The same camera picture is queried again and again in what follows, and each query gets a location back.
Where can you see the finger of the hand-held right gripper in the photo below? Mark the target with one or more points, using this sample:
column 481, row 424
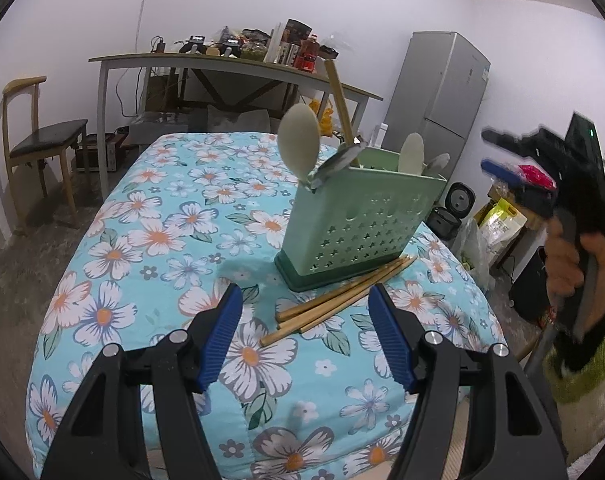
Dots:
column 512, row 177
column 507, row 141

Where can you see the wooden desk with metal legs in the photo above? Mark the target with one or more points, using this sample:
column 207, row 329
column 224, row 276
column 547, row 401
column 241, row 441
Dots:
column 102, row 125

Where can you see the black tray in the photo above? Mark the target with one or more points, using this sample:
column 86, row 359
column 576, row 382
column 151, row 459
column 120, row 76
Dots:
column 327, row 51

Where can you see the grey refrigerator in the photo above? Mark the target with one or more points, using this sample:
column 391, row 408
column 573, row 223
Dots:
column 432, row 85

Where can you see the yellow plastic bag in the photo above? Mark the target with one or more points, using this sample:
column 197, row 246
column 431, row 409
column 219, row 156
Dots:
column 325, row 115

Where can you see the cardboard box with clear cover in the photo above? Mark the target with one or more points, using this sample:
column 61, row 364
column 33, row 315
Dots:
column 157, row 122

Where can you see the red drink bottles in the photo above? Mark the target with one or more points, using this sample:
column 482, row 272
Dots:
column 307, row 55

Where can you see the person's right forearm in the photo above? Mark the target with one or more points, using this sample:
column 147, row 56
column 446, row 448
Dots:
column 592, row 375

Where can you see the glass jar of green pickles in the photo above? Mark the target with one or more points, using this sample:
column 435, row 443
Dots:
column 252, row 51

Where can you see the black power adapter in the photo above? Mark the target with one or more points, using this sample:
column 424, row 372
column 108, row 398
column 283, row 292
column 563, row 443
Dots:
column 158, row 45

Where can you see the black printed box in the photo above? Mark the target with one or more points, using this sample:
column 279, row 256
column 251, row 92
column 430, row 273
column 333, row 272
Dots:
column 297, row 32

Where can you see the black device with screen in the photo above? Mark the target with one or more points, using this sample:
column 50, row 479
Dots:
column 228, row 46
column 195, row 42

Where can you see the pink plastic bag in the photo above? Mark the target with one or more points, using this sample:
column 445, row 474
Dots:
column 532, row 175

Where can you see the green perforated utensil holder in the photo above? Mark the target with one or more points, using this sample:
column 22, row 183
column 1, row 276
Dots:
column 362, row 220

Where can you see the white sack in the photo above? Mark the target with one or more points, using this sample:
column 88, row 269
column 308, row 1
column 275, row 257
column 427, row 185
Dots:
column 237, row 120

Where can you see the white plastic bag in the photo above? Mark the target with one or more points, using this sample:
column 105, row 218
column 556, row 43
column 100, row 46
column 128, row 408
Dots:
column 475, row 255

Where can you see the black trash bin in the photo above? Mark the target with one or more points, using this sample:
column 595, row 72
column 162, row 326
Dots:
column 529, row 290

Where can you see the white rice paddle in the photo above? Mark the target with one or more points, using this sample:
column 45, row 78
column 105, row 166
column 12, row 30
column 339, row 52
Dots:
column 412, row 152

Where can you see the brown cardboard box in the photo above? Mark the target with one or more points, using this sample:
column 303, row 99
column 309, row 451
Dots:
column 499, row 192

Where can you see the person's right hand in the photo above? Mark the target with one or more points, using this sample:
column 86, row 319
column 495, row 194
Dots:
column 562, row 270

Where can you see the single bamboo chopstick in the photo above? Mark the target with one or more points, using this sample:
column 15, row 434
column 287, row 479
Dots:
column 341, row 105

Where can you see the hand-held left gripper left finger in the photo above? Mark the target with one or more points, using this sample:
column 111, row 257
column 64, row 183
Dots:
column 222, row 335

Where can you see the wooden chair with black seat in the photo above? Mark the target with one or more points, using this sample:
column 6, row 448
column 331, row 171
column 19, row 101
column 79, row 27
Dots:
column 47, row 135

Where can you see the white and black rice cooker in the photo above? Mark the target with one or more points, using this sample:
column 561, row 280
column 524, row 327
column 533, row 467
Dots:
column 460, row 199

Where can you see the pile of bamboo chopsticks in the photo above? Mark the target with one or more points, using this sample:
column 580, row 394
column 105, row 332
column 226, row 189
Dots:
column 332, row 305

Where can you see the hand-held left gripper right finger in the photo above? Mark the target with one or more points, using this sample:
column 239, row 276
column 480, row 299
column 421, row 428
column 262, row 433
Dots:
column 392, row 340

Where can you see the white tube container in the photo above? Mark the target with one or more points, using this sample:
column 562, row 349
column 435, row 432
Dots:
column 277, row 42

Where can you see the yellow green rice bag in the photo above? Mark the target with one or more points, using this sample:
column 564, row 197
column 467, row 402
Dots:
column 502, row 225

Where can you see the beige round spoon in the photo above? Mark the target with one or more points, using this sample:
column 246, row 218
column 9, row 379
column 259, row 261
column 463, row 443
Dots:
column 298, row 135

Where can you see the floral turquoise blanket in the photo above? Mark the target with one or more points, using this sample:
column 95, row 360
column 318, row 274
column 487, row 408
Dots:
column 157, row 235

